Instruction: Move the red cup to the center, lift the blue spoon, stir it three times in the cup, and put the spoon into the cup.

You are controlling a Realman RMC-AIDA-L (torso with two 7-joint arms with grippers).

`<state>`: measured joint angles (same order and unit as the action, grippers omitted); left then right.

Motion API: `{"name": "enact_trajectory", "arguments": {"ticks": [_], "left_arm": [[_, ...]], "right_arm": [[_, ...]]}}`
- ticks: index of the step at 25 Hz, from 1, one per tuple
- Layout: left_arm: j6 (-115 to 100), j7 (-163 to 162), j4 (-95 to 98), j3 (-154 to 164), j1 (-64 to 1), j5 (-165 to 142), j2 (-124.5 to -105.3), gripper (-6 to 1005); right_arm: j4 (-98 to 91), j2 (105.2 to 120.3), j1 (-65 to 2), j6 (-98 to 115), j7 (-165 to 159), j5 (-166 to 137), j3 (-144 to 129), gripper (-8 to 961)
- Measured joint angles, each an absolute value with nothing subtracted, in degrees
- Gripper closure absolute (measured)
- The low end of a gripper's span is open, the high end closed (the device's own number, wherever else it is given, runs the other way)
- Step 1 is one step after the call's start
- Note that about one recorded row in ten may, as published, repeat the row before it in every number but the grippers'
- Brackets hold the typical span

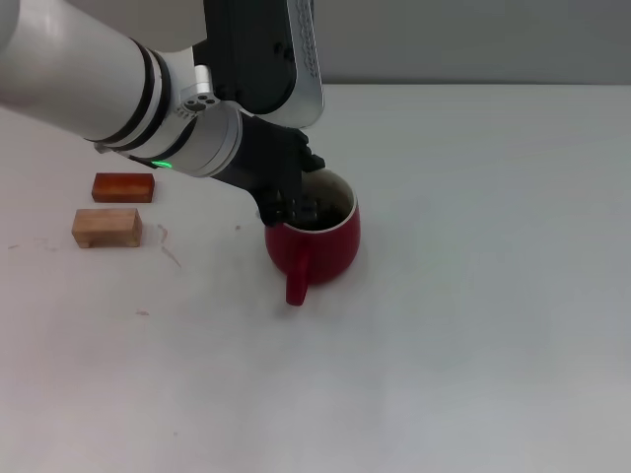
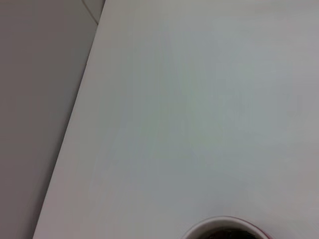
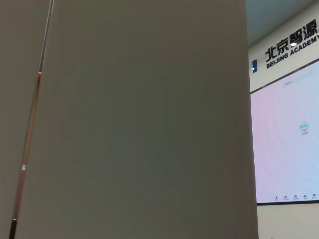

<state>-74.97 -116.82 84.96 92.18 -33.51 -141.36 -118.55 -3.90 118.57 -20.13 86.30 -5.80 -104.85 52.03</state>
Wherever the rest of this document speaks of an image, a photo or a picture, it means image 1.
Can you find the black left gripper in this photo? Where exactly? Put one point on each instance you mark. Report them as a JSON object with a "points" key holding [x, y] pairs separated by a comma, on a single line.
{"points": [[271, 157]]}

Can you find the red ceramic coffee cup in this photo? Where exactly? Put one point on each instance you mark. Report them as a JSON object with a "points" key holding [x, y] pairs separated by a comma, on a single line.
{"points": [[325, 256]]}

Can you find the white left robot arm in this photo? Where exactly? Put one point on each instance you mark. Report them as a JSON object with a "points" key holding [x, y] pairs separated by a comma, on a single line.
{"points": [[98, 74]]}

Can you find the dark reddish wooden block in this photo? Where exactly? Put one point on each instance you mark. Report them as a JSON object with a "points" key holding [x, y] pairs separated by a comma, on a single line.
{"points": [[123, 187]]}

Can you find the light wooden block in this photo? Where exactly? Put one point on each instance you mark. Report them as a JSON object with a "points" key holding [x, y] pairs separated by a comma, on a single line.
{"points": [[106, 224]]}

